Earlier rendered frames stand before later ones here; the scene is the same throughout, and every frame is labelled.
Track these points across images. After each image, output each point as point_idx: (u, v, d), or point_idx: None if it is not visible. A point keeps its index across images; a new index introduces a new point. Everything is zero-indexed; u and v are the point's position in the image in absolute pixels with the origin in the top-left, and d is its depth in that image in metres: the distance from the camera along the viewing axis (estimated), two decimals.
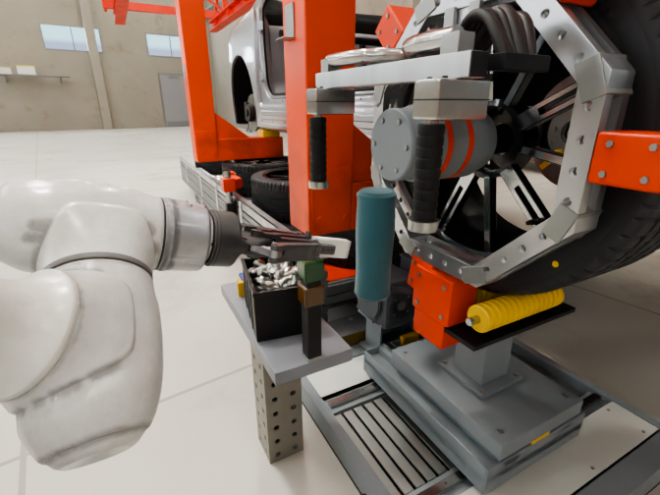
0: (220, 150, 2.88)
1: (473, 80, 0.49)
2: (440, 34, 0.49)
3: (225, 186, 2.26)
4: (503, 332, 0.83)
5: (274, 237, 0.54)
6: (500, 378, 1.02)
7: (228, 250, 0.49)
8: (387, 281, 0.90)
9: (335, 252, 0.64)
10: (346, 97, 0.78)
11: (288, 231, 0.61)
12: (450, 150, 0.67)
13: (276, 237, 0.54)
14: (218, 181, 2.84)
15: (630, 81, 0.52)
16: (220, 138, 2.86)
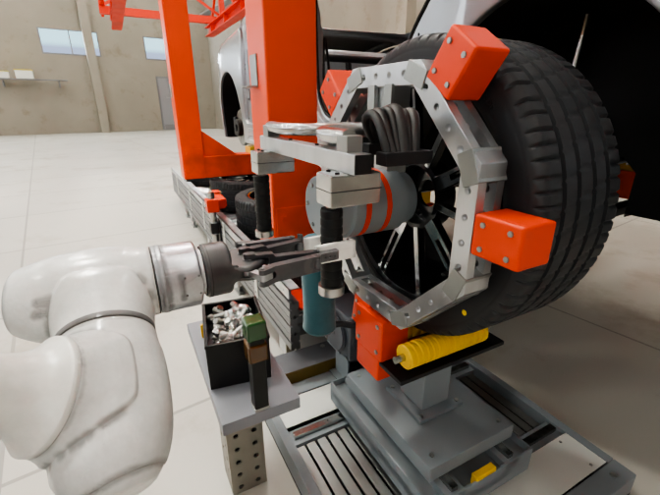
0: (207, 167, 2.93)
1: (363, 174, 0.58)
2: (335, 135, 0.58)
3: (208, 206, 2.31)
4: (430, 366, 0.92)
5: None
6: (440, 403, 1.11)
7: None
8: (330, 317, 0.99)
9: (347, 244, 0.60)
10: (286, 158, 0.87)
11: (307, 272, 0.55)
12: (368, 213, 0.76)
13: None
14: (205, 197, 2.89)
15: (502, 170, 0.61)
16: (207, 156, 2.91)
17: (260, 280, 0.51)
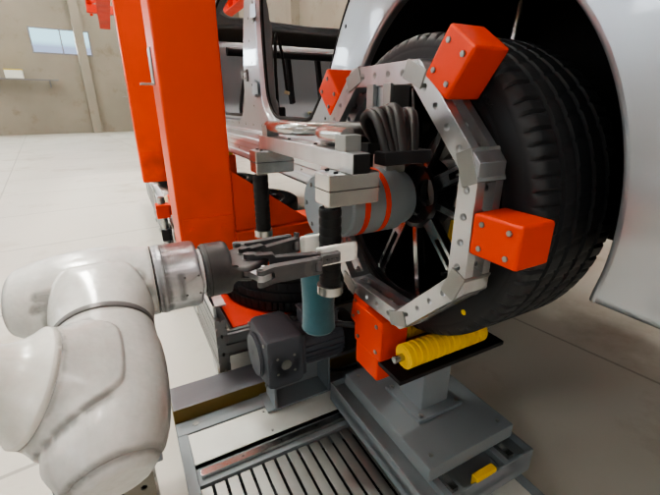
0: None
1: (361, 173, 0.58)
2: (334, 134, 0.58)
3: (158, 212, 2.19)
4: (429, 366, 0.92)
5: None
6: (440, 403, 1.11)
7: None
8: (330, 317, 0.99)
9: (349, 246, 0.60)
10: (285, 157, 0.87)
11: (308, 275, 0.55)
12: (367, 213, 0.76)
13: None
14: None
15: (501, 169, 0.61)
16: None
17: (258, 281, 0.51)
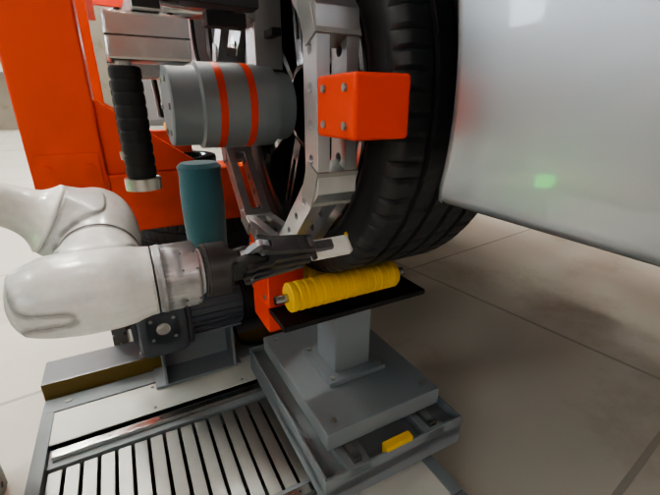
0: None
1: (157, 14, 0.43)
2: None
3: None
4: (327, 312, 0.77)
5: (263, 272, 0.58)
6: (358, 365, 0.96)
7: None
8: None
9: (339, 238, 0.63)
10: None
11: (303, 249, 0.56)
12: (224, 110, 0.62)
13: (265, 272, 0.58)
14: None
15: (353, 20, 0.47)
16: None
17: (257, 244, 0.51)
